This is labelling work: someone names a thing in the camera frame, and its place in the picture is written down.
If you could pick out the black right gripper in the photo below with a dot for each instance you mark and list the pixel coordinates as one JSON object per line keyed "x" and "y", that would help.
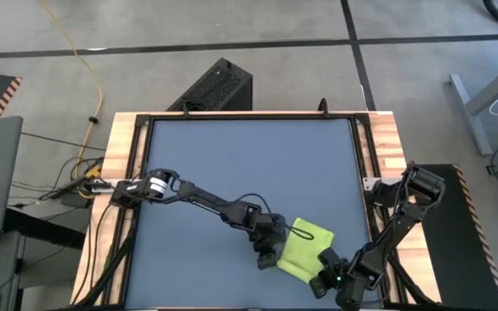
{"x": 333, "y": 270}

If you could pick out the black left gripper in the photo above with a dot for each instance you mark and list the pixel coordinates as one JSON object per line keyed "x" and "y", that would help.
{"x": 270, "y": 237}

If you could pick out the lime green microfibre towel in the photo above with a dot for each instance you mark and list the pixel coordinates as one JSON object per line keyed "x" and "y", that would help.
{"x": 307, "y": 250}

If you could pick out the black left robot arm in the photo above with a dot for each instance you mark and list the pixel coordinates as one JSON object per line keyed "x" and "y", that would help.
{"x": 206, "y": 203}

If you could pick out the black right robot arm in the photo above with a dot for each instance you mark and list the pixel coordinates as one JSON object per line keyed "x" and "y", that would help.
{"x": 404, "y": 216}

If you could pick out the large hazard-striped black mat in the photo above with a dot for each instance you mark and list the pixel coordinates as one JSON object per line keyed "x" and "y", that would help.
{"x": 456, "y": 250}

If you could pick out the black computer tower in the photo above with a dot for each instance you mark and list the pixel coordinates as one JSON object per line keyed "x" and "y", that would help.
{"x": 216, "y": 86}

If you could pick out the grey desk leg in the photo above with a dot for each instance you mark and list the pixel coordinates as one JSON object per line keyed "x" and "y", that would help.
{"x": 469, "y": 112}

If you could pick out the black side desk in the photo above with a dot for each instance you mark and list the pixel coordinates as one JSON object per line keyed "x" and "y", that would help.
{"x": 37, "y": 224}

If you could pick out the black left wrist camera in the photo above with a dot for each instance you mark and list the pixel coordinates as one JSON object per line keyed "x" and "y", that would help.
{"x": 268, "y": 261}

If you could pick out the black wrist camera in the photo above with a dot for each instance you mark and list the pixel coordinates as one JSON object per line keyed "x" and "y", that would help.
{"x": 268, "y": 261}
{"x": 318, "y": 288}

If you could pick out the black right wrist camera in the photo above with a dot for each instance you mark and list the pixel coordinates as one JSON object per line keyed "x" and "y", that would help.
{"x": 318, "y": 288}

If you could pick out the black metal table frame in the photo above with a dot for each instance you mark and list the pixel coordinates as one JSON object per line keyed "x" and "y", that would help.
{"x": 253, "y": 116}

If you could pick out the black frame clamp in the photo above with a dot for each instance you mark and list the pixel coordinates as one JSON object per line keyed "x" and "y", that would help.
{"x": 323, "y": 108}
{"x": 185, "y": 110}

